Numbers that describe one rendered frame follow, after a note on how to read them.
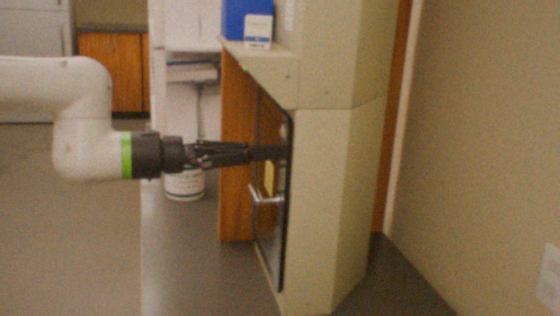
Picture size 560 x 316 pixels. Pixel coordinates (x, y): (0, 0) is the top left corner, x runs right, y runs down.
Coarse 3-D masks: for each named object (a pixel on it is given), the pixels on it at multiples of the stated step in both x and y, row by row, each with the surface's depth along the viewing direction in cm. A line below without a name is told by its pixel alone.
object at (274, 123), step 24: (264, 96) 127; (264, 120) 127; (288, 120) 106; (264, 144) 128; (288, 144) 107; (264, 168) 129; (288, 168) 109; (264, 192) 129; (264, 216) 130; (264, 240) 131; (264, 264) 131
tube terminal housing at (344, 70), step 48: (336, 0) 99; (384, 0) 109; (288, 48) 109; (336, 48) 102; (384, 48) 115; (336, 96) 105; (384, 96) 122; (336, 144) 109; (336, 192) 112; (288, 240) 114; (336, 240) 116; (288, 288) 118; (336, 288) 122
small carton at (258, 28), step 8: (248, 16) 107; (256, 16) 108; (264, 16) 108; (248, 24) 106; (256, 24) 106; (264, 24) 106; (248, 32) 107; (256, 32) 106; (264, 32) 106; (248, 40) 107; (256, 40) 107; (264, 40) 107; (248, 48) 108; (256, 48) 107; (264, 48) 107
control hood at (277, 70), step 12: (216, 36) 127; (228, 48) 110; (240, 48) 107; (276, 48) 110; (240, 60) 99; (252, 60) 99; (264, 60) 100; (276, 60) 100; (288, 60) 101; (252, 72) 100; (264, 72) 100; (276, 72) 101; (288, 72) 101; (264, 84) 101; (276, 84) 102; (288, 84) 102; (276, 96) 102; (288, 96) 103; (288, 108) 104
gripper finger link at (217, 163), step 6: (204, 156) 102; (210, 156) 103; (216, 156) 103; (222, 156) 104; (228, 156) 104; (234, 156) 105; (240, 156) 105; (216, 162) 104; (222, 162) 104; (228, 162) 105; (234, 162) 105; (240, 162) 106; (246, 162) 107; (204, 168) 102; (210, 168) 103; (216, 168) 104
